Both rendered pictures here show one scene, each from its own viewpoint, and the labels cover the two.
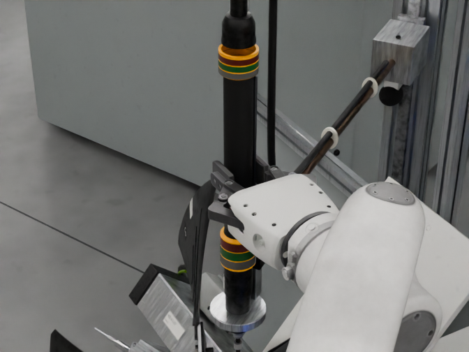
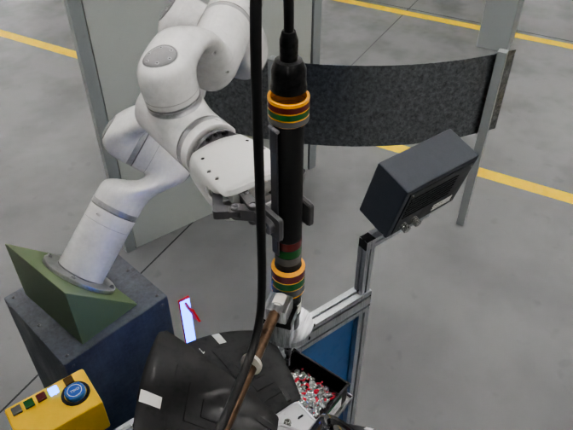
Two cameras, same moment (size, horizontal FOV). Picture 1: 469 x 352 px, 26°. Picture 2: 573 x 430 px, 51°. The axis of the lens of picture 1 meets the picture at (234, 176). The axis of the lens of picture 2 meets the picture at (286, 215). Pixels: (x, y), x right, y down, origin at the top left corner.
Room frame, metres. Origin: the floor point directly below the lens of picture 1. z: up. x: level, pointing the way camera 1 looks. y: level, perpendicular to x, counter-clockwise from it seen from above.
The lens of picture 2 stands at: (1.51, -0.08, 2.12)
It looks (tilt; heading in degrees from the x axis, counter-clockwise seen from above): 41 degrees down; 172
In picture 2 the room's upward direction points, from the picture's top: straight up
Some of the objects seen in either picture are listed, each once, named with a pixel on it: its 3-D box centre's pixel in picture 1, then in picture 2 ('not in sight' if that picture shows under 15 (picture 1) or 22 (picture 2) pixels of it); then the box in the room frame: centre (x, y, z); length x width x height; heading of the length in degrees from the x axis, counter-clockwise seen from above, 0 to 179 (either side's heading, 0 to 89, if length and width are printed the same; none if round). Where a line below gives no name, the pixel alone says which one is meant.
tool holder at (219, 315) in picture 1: (241, 279); (286, 310); (0.98, -0.01, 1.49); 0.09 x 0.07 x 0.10; 154
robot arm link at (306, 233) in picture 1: (319, 253); (211, 148); (0.83, -0.09, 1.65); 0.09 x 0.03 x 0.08; 119
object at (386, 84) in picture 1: (391, 91); not in sight; (1.51, -0.26, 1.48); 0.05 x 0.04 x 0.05; 154
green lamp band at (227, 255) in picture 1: (238, 246); (287, 276); (0.97, 0.00, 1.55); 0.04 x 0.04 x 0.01
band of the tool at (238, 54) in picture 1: (238, 61); (288, 107); (0.97, 0.00, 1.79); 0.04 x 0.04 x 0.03
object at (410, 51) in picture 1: (401, 50); not in sight; (1.54, -0.28, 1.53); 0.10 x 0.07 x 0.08; 154
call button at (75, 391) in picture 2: not in sight; (75, 392); (0.78, -0.40, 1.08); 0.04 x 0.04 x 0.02
